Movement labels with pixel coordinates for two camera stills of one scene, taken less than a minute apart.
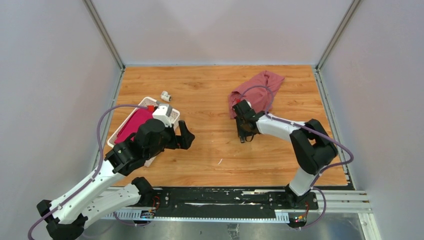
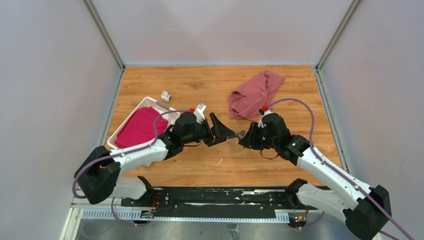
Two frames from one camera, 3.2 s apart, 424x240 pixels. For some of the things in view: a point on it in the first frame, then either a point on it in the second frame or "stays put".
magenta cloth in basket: [132, 124] stays put
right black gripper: [241, 133] → [250, 140]
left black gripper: [186, 137] → [218, 129]
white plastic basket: [144, 103] stays put
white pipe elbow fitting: [165, 96] stays put
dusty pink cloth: [259, 92] stays put
